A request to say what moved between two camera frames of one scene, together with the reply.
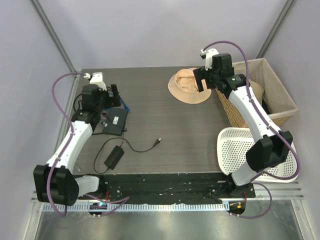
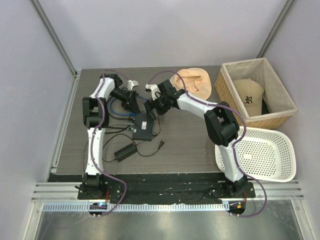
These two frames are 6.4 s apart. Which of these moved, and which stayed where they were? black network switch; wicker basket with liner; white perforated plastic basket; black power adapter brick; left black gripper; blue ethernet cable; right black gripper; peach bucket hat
Moved: left black gripper; black network switch; black power adapter brick; right black gripper; blue ethernet cable
Stayed: peach bucket hat; white perforated plastic basket; wicker basket with liner
